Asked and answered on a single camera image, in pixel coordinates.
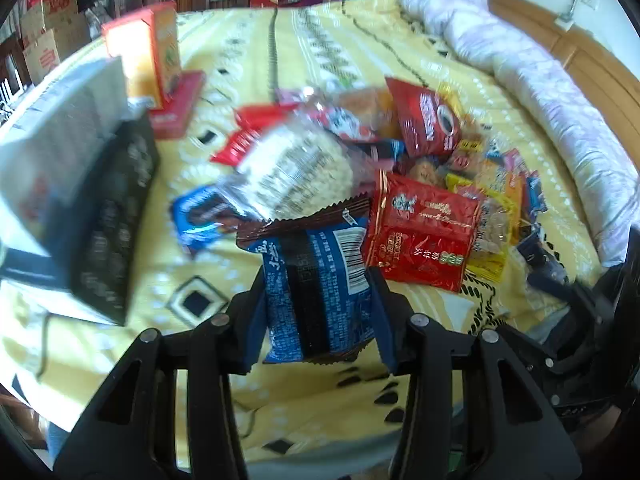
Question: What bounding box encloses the cardboard boxes stack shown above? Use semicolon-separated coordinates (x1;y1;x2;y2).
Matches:
21;0;91;84

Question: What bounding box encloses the black printed box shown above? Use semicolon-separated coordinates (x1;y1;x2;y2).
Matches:
41;113;160;326

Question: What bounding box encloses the blue Oreo snack packet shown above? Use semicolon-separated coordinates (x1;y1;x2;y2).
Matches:
169;184;247;259

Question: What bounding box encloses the yellow snack packet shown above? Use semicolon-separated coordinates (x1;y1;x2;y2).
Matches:
445;174;518;283

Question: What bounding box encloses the wooden bed headboard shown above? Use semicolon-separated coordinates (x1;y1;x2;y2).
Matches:
488;0;640;164

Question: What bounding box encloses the blue snack packet with barcode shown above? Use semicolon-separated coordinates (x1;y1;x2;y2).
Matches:
236;194;373;365

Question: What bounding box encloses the red snack bag white print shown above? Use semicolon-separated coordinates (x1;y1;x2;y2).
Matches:
362;171;480;292

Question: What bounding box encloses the orange cracker box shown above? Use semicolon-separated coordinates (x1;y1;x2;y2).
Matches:
102;0;182;110

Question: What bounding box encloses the flat red box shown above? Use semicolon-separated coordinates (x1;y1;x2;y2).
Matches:
149;70;206;141

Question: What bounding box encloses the clear bag of noodles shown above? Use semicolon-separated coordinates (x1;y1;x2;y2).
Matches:
217;119;376;220

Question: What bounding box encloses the light purple rolled quilt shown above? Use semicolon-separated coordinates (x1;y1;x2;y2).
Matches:
399;0;639;266

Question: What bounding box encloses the white grey carton box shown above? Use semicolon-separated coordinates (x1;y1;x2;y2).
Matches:
1;58;128;256

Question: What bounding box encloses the red small snack packet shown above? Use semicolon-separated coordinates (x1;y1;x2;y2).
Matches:
209;104;298;167

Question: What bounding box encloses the red Nescafe coffee bag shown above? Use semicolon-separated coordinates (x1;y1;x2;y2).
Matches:
385;77;461;158

